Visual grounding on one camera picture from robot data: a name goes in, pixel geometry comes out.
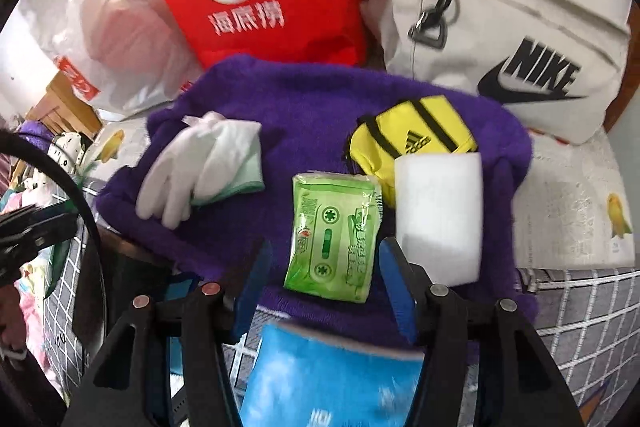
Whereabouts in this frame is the white plastic shopping bag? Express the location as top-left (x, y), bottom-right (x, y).
top-left (10, 0), bottom-right (208, 120)

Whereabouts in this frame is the green wet wipes packet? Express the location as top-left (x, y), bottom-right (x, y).
top-left (283, 173), bottom-right (383, 305)

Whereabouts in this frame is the pastel printed quilt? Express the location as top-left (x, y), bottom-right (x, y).
top-left (0, 187), bottom-right (68, 403)

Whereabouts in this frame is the wooden headboard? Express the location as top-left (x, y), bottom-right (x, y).
top-left (25, 72), bottom-right (103, 142)

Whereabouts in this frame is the purple plush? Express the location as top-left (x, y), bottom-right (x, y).
top-left (17, 122), bottom-right (56, 152)

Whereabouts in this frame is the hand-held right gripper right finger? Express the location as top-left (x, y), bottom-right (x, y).
top-left (378, 237), bottom-right (583, 427)

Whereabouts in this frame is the white sponge block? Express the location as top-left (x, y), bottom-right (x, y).
top-left (394, 152), bottom-right (483, 286)

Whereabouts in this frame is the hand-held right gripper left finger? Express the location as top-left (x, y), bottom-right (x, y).
top-left (62, 239), bottom-right (275, 427)

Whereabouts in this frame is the blue tissue pack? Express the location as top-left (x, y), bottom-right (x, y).
top-left (247, 319), bottom-right (426, 427)

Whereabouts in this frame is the light green cloth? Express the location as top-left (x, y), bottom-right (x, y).
top-left (45, 187), bottom-right (76, 300)

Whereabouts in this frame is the white floral pillow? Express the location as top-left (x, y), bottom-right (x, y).
top-left (47, 132), bottom-right (93, 172)

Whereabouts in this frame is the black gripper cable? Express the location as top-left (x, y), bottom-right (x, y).
top-left (0, 129), bottom-right (110, 408)

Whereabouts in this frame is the grey canvas bag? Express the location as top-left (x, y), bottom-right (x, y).
top-left (361, 0), bottom-right (632, 145)

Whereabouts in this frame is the yellow pouch with black stripes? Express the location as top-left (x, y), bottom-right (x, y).
top-left (342, 94), bottom-right (481, 208)

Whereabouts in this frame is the purple towel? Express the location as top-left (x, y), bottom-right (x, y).
top-left (94, 59), bottom-right (540, 363)

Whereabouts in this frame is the white glove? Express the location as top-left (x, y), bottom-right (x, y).
top-left (136, 119), bottom-right (226, 228)

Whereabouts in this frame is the fruit print bedsheet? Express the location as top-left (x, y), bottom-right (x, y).
top-left (75, 117), bottom-right (640, 270)

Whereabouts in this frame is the brown curved wooden frame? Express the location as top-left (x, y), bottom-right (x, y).
top-left (602, 7), bottom-right (638, 132)

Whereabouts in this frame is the grey checked blanket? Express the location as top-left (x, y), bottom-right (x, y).
top-left (42, 177), bottom-right (640, 427)

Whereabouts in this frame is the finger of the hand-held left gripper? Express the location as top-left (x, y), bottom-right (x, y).
top-left (0, 202), bottom-right (78, 253)
top-left (0, 247), bottom-right (51, 283)

